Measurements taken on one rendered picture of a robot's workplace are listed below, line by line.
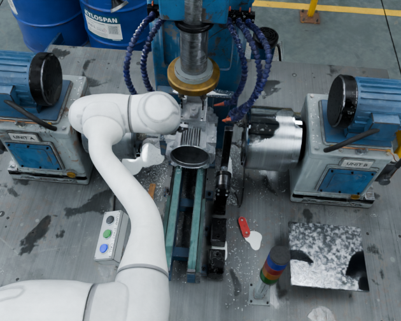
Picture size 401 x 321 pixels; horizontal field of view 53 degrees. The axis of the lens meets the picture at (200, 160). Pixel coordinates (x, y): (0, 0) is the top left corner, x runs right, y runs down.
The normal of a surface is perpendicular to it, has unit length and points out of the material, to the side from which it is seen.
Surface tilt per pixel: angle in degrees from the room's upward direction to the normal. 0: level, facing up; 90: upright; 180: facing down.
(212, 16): 90
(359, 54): 0
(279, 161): 77
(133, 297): 10
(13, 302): 17
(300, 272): 0
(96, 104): 5
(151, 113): 42
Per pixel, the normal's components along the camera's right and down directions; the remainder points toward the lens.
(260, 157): -0.07, 0.64
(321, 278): 0.02, -0.55
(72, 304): 0.24, -0.71
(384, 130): -0.08, 0.83
